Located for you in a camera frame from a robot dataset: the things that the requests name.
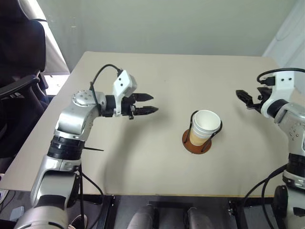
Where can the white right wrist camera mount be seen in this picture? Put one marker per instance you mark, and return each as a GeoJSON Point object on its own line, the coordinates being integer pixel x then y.
{"type": "Point", "coordinates": [283, 81]}

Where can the white fabric sheet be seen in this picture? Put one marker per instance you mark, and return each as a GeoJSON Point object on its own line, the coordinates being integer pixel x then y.
{"type": "Point", "coordinates": [290, 35]}

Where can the tan-sleeved white paper cup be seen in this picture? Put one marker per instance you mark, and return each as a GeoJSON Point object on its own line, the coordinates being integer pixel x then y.
{"type": "Point", "coordinates": [199, 132]}
{"type": "Point", "coordinates": [207, 119]}
{"type": "Point", "coordinates": [196, 140]}

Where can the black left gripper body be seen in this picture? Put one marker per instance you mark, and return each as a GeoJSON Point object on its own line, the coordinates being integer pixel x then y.
{"type": "Point", "coordinates": [128, 107]}

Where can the white curtain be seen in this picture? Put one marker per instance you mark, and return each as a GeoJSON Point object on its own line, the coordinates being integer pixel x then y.
{"type": "Point", "coordinates": [54, 55]}

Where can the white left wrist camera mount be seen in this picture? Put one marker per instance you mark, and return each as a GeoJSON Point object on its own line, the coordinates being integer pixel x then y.
{"type": "Point", "coordinates": [122, 82]}

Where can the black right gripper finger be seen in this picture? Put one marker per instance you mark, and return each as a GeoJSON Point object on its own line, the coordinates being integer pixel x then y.
{"type": "Point", "coordinates": [253, 108]}
{"type": "Point", "coordinates": [245, 96]}

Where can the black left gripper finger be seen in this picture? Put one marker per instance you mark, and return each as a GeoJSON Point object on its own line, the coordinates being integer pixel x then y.
{"type": "Point", "coordinates": [146, 111]}
{"type": "Point", "coordinates": [144, 96]}

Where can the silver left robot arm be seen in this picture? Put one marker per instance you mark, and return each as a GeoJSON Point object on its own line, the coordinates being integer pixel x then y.
{"type": "Point", "coordinates": [71, 119]}

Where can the black office chair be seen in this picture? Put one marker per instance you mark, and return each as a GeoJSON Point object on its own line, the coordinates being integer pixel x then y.
{"type": "Point", "coordinates": [19, 47]}

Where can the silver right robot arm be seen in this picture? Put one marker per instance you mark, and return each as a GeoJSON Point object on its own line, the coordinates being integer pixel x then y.
{"type": "Point", "coordinates": [295, 128]}

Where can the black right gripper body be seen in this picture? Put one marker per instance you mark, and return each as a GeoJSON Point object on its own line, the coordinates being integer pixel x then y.
{"type": "Point", "coordinates": [263, 95]}

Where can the small grey box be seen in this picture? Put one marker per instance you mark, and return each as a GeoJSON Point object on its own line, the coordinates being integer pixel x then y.
{"type": "Point", "coordinates": [17, 213]}

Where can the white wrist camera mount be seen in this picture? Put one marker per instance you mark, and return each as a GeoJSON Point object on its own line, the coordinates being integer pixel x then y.
{"type": "Point", "coordinates": [122, 82]}
{"type": "Point", "coordinates": [283, 81]}

